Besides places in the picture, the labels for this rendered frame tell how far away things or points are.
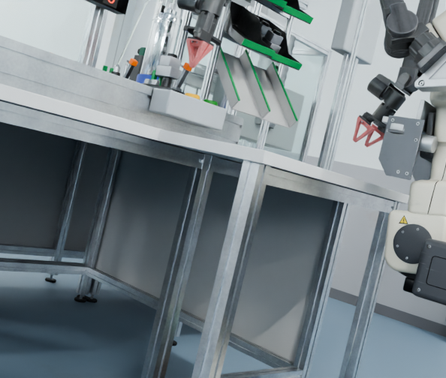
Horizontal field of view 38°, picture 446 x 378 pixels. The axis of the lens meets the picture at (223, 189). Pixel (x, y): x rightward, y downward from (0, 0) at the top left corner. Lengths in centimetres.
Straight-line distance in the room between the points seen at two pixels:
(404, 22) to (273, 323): 127
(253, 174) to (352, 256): 390
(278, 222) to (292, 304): 32
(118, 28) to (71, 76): 563
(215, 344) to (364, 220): 388
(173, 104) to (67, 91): 27
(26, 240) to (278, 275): 154
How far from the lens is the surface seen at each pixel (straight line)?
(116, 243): 316
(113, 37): 709
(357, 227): 527
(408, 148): 175
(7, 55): 143
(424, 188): 174
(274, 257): 248
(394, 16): 170
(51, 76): 148
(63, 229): 354
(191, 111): 165
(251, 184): 141
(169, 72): 188
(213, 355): 146
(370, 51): 373
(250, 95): 211
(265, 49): 208
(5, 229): 343
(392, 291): 515
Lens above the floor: 79
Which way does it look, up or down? 1 degrees down
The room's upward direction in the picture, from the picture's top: 13 degrees clockwise
